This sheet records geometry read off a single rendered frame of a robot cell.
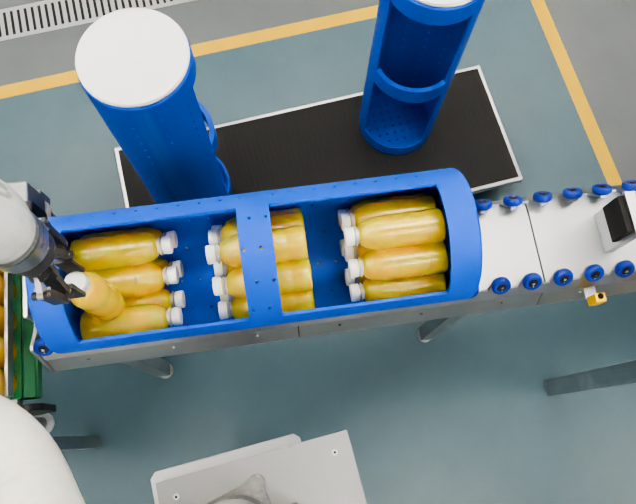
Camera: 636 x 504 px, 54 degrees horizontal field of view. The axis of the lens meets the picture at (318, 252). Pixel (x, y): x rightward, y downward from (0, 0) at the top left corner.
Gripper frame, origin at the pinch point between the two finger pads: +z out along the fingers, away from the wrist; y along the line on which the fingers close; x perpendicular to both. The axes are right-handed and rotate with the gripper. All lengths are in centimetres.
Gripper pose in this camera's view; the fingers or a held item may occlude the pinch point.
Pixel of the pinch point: (70, 278)
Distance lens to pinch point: 117.7
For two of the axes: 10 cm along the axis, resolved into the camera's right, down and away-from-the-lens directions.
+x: -9.9, 1.3, -0.6
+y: -1.4, -9.5, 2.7
